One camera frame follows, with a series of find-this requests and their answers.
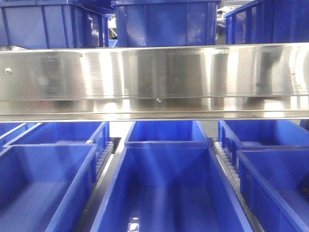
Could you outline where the dark blue bin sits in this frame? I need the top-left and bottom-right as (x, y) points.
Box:
(125, 121), (212, 147)
(111, 0), (220, 47)
(0, 144), (97, 232)
(0, 0), (109, 49)
(224, 0), (309, 44)
(91, 146), (251, 232)
(218, 120), (309, 168)
(237, 148), (309, 232)
(3, 122), (112, 159)

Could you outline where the dark blue bin top right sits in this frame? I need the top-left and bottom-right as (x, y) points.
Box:
(224, 0), (309, 44)

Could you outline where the dark blue bin front centre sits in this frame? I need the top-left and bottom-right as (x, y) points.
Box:
(91, 146), (251, 232)

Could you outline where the dark blue bin top left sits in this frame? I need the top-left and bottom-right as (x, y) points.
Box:
(0, 0), (109, 49)

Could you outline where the white roller track right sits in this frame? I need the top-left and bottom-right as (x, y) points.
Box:
(213, 139), (264, 232)

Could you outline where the dark blue bin back right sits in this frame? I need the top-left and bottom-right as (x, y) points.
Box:
(218, 120), (309, 168)

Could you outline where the dark blue bin front right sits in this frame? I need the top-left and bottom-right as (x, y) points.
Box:
(237, 148), (309, 232)

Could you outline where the dark blue bin back left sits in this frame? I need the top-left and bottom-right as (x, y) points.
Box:
(3, 122), (112, 159)

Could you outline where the dark blue bin back centre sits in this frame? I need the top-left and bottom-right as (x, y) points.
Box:
(125, 121), (212, 147)

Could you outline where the dark blue bin top centre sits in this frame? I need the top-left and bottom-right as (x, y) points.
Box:
(111, 0), (220, 47)

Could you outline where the dark blue bin front left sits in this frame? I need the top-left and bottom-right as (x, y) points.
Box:
(0, 144), (97, 232)

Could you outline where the white roller track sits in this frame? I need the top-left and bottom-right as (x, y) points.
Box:
(96, 142), (114, 179)
(213, 139), (264, 232)

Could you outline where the white roller track left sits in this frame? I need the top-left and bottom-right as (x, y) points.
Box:
(96, 142), (114, 179)

